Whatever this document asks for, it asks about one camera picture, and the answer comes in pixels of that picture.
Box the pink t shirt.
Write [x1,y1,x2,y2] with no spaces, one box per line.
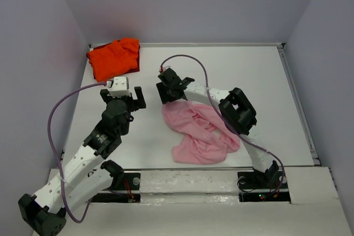
[162,101,240,165]

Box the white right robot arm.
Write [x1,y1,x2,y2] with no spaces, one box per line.
[157,76,280,187]

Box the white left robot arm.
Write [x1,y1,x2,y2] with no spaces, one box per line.
[18,87,146,235]

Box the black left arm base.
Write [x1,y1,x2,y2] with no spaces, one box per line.
[91,171,141,203]

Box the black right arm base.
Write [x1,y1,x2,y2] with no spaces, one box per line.
[237,171,291,203]

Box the orange t shirt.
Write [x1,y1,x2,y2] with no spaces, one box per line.
[86,37,140,82]

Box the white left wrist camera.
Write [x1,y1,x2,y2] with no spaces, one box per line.
[106,76,130,97]

